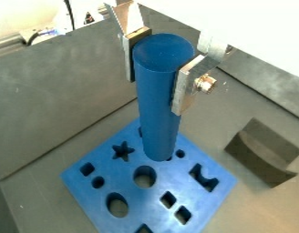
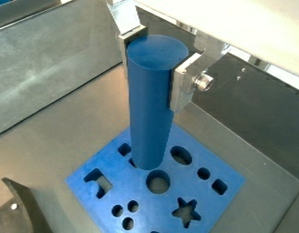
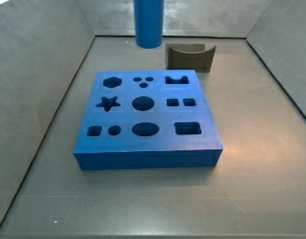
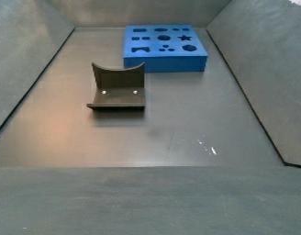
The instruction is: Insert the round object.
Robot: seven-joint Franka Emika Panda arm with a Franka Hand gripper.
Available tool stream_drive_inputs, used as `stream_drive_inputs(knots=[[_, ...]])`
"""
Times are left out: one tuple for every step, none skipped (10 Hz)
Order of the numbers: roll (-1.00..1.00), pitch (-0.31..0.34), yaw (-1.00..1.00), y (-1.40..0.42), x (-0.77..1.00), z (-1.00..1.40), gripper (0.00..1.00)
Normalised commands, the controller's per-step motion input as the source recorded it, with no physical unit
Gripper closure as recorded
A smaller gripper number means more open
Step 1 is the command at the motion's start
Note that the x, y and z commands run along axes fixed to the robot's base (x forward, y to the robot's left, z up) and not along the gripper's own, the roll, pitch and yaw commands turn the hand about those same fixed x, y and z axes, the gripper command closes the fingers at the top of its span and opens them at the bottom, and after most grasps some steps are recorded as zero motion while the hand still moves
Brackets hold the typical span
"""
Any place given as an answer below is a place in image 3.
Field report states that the blue round cylinder peg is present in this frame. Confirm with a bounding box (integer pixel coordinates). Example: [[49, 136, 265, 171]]
[[133, 0, 164, 49]]

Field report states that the dark curved cradle block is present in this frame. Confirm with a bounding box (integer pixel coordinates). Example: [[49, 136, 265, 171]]
[[165, 44, 217, 73]]

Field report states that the blue shape sorter block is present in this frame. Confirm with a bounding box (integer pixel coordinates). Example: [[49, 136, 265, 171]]
[[73, 70, 222, 170]]

